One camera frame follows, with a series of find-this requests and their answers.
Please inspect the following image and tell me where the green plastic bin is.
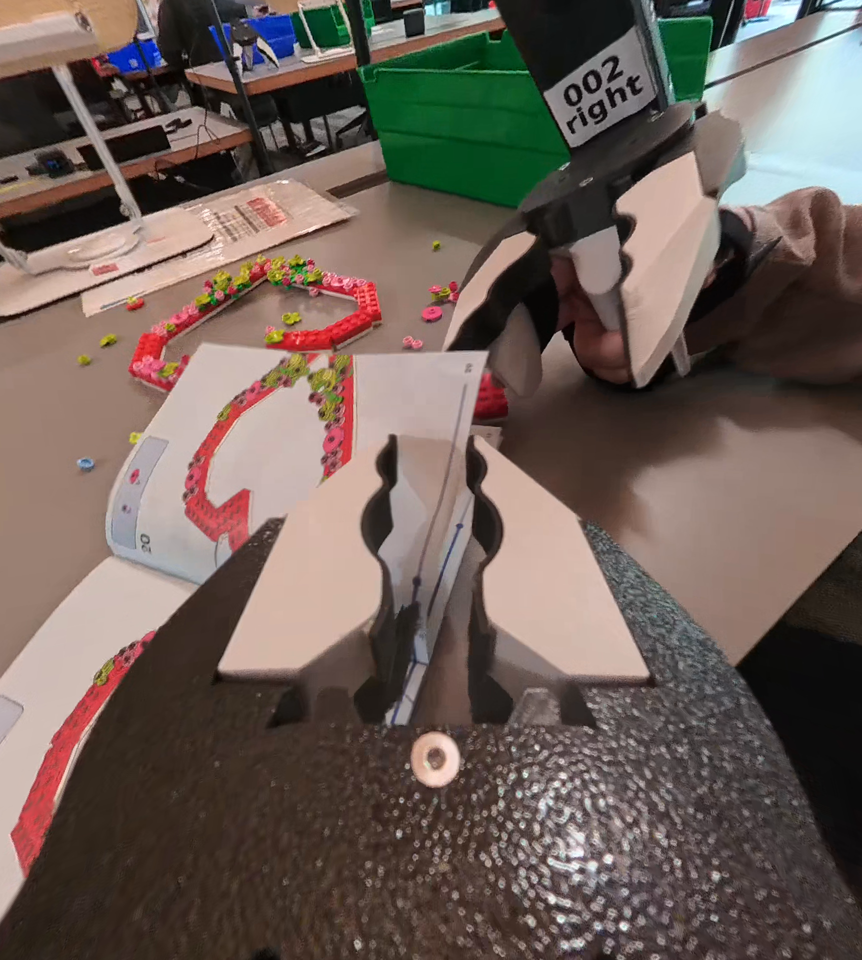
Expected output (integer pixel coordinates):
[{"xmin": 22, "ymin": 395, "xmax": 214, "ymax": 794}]
[{"xmin": 358, "ymin": 15, "xmax": 713, "ymax": 209}]

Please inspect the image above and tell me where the beige panel on white stand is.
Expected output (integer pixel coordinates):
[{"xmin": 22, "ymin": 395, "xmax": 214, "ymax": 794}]
[{"xmin": 0, "ymin": 0, "xmax": 216, "ymax": 318}]

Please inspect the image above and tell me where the blue storage bin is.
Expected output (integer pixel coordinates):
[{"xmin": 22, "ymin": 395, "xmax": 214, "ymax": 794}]
[
  {"xmin": 106, "ymin": 41, "xmax": 164, "ymax": 72},
  {"xmin": 209, "ymin": 13, "xmax": 297, "ymax": 61}
]

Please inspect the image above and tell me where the clear plastic bag red label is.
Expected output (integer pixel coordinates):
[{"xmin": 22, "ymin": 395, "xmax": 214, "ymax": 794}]
[{"xmin": 82, "ymin": 178, "xmax": 359, "ymax": 316}]

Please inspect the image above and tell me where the black keyboard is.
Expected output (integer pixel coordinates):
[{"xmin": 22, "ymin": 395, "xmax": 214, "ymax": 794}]
[{"xmin": 77, "ymin": 123, "xmax": 172, "ymax": 170}]

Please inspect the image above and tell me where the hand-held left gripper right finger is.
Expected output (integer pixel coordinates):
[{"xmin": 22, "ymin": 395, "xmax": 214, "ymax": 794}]
[{"xmin": 467, "ymin": 433, "xmax": 655, "ymax": 725}]

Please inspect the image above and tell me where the person's right forearm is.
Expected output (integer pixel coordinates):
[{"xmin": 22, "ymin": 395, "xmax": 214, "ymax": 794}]
[{"xmin": 689, "ymin": 186, "xmax": 862, "ymax": 395}]

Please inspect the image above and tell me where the lego instruction booklet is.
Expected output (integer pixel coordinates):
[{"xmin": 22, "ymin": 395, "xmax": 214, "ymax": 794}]
[{"xmin": 0, "ymin": 343, "xmax": 503, "ymax": 920}]

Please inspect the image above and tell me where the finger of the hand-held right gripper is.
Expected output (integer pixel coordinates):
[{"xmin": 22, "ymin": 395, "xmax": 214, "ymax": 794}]
[
  {"xmin": 442, "ymin": 228, "xmax": 560, "ymax": 399},
  {"xmin": 569, "ymin": 153, "xmax": 723, "ymax": 391}
]

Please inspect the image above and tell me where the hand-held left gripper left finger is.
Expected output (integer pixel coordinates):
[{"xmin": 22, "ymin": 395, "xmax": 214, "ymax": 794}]
[{"xmin": 217, "ymin": 433, "xmax": 421, "ymax": 721}]

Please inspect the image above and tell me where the background work table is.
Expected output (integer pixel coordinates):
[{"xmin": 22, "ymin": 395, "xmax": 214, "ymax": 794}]
[
  {"xmin": 0, "ymin": 105, "xmax": 252, "ymax": 234},
  {"xmin": 185, "ymin": 9, "xmax": 509, "ymax": 97}
]

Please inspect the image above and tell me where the red lego heart frame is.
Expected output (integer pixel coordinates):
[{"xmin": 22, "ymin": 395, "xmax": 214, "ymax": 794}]
[{"xmin": 128, "ymin": 255, "xmax": 383, "ymax": 393}]

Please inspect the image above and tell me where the person's right hand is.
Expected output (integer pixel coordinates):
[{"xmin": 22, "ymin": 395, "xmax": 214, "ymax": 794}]
[{"xmin": 551, "ymin": 258, "xmax": 635, "ymax": 385}]

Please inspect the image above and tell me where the green background bin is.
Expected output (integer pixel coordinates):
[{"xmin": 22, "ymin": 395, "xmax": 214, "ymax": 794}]
[{"xmin": 292, "ymin": 3, "xmax": 372, "ymax": 50}]

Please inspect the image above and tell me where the black tripod stand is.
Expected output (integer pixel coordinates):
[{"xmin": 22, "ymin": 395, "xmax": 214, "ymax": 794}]
[{"xmin": 209, "ymin": 0, "xmax": 276, "ymax": 177}]

